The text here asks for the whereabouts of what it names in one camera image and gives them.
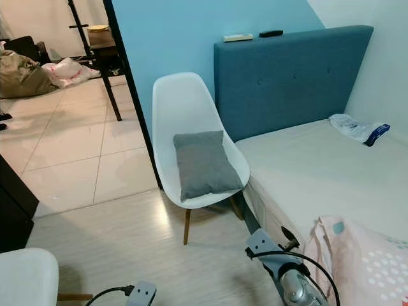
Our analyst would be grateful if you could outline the dark wooden table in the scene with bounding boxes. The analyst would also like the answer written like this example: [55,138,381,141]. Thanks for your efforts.
[86,29,128,122]

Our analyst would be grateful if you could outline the black door frame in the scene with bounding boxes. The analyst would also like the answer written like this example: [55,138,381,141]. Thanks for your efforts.
[102,0,163,189]

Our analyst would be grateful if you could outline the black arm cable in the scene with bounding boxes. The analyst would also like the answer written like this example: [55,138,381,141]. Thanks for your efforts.
[249,250,342,306]
[84,285,133,306]

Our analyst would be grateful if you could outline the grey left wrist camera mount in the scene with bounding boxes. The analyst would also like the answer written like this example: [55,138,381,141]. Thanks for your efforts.
[126,280,157,306]

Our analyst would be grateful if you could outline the pink patterned pillow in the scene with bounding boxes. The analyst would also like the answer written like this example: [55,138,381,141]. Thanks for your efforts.
[303,215,408,306]

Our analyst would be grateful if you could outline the black seat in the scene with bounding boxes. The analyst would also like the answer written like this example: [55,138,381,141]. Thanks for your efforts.
[3,36,52,64]

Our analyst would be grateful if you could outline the black tripod stand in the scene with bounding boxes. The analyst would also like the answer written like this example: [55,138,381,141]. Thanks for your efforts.
[67,0,96,64]

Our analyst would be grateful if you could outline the beige remote control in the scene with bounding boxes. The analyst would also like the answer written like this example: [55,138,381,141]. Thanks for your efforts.
[224,34,254,43]

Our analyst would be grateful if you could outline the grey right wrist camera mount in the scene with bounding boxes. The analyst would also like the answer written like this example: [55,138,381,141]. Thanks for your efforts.
[245,228,292,278]

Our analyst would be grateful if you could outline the grey fabric pillow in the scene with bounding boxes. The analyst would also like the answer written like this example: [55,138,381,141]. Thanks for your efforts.
[173,131,244,202]

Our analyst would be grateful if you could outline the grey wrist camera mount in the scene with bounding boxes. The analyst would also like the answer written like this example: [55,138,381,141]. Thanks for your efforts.
[126,280,157,306]
[245,228,292,278]

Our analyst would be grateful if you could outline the black cabinet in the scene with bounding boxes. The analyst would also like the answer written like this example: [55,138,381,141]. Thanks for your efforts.
[0,155,39,252]

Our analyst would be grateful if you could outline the white plastic chair wooden legs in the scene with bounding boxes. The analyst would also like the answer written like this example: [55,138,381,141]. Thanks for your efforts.
[0,247,93,306]
[152,72,251,246]

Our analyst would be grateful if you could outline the blue upholstered headboard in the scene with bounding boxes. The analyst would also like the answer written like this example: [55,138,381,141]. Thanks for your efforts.
[214,25,374,142]

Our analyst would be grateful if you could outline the white red plastic bag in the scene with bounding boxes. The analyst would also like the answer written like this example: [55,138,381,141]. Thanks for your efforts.
[41,57,101,89]

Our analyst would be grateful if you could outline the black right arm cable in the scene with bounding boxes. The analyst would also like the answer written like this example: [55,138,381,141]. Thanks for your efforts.
[249,250,342,306]

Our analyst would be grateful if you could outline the clear plastic bag blue print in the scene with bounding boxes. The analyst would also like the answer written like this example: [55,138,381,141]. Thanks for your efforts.
[329,113,391,147]

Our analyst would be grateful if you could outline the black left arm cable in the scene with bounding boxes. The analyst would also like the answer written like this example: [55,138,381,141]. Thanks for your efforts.
[84,285,133,306]

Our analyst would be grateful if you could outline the olive green sack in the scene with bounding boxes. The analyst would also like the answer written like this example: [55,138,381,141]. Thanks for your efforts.
[0,50,58,99]

